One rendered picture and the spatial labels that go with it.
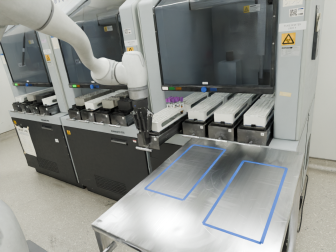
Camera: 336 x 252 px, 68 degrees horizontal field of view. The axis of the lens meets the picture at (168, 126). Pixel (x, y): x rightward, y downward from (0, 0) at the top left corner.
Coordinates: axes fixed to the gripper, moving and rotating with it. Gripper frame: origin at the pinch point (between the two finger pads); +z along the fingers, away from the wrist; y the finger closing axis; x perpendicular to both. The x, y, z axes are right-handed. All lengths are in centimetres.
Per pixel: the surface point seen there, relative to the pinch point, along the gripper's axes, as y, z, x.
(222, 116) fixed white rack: -30.1, -4.9, -25.9
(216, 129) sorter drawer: -28.4, 0.7, -22.3
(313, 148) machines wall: -67, 62, -142
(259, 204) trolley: -62, -2, 30
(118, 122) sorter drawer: 40.3, 4.3, -22.1
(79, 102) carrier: 87, -5, -30
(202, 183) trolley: -44, -2, 27
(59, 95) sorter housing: 113, -9, -31
